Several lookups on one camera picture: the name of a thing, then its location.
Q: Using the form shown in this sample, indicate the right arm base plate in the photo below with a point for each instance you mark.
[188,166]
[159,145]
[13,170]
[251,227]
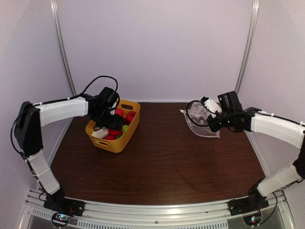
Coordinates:
[244,205]

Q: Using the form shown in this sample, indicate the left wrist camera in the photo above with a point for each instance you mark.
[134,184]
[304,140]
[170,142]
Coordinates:
[112,110]

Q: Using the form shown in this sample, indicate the circuit board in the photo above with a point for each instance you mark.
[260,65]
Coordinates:
[252,220]
[60,219]

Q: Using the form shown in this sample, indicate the clear zip top bag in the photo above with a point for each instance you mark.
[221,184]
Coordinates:
[199,114]

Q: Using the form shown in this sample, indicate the left aluminium frame post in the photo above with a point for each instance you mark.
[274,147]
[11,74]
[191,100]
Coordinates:
[61,46]

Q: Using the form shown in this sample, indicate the right aluminium frame post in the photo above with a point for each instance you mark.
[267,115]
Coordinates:
[255,8]

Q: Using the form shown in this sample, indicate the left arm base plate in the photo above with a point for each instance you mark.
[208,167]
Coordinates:
[64,205]

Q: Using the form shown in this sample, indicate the left circuit board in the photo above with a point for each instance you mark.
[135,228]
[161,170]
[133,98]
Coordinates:
[60,219]

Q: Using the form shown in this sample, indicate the front aluminium rail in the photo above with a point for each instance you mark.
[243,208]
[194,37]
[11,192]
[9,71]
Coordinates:
[209,215]

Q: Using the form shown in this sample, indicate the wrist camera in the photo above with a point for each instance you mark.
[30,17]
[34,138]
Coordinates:
[112,110]
[211,106]

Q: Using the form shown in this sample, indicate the green plush vegetable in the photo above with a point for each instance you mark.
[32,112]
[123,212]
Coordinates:
[124,128]

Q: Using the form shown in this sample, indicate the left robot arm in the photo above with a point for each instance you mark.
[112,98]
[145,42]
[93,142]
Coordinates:
[26,129]

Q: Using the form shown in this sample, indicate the small red plush fruit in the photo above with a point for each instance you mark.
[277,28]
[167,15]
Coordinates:
[109,137]

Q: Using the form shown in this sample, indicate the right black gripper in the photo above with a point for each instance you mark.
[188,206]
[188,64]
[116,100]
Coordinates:
[214,127]

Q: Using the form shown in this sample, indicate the aluminium frame post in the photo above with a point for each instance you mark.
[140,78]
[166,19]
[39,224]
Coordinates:
[61,46]
[255,8]

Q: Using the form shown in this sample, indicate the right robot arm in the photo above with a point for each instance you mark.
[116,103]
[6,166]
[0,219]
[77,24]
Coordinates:
[289,131]

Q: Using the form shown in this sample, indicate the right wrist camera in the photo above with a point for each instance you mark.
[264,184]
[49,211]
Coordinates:
[211,106]

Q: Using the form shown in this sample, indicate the red plush apple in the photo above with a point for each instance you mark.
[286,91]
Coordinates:
[114,132]

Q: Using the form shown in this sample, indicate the yellow plastic basket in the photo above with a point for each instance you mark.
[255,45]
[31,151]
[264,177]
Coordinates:
[118,145]

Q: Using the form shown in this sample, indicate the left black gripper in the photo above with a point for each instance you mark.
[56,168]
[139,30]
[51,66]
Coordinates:
[116,124]

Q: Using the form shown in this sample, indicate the right circuit board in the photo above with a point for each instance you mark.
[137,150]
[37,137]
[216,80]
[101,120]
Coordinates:
[252,220]

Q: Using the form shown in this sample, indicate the red plush tomato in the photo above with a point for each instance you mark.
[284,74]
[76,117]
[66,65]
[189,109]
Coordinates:
[130,116]

